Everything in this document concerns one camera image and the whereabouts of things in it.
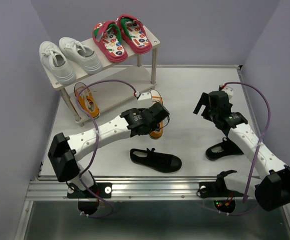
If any orange sneaker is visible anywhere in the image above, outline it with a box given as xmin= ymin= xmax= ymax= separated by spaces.
xmin=149 ymin=89 xmax=163 ymax=140
xmin=74 ymin=82 xmax=100 ymax=119

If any black sneaker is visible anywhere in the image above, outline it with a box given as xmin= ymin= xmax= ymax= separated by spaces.
xmin=130 ymin=148 xmax=182 ymax=173
xmin=205 ymin=137 xmax=244 ymax=161

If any colourful pink slipper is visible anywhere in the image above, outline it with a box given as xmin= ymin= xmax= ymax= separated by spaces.
xmin=116 ymin=14 xmax=152 ymax=55
xmin=92 ymin=21 xmax=128 ymax=63

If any white sneaker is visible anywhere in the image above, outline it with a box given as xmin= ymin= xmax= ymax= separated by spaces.
xmin=39 ymin=41 xmax=76 ymax=85
xmin=59 ymin=37 xmax=102 ymax=75

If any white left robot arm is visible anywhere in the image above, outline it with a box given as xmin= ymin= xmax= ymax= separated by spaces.
xmin=47 ymin=102 xmax=170 ymax=197

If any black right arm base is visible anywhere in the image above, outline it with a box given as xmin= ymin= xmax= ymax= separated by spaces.
xmin=196 ymin=170 xmax=240 ymax=214

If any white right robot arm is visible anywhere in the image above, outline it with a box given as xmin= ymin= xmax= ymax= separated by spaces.
xmin=193 ymin=90 xmax=290 ymax=212

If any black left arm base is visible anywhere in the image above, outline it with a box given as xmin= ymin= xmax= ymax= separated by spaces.
xmin=66 ymin=182 xmax=114 ymax=219

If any white wooden shoe shelf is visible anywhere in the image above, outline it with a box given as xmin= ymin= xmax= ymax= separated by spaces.
xmin=44 ymin=32 xmax=161 ymax=127

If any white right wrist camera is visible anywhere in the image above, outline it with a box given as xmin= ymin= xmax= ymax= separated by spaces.
xmin=219 ymin=84 xmax=234 ymax=99

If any aluminium mounting rail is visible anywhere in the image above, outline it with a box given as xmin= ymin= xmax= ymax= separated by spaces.
xmin=25 ymin=176 xmax=216 ymax=202

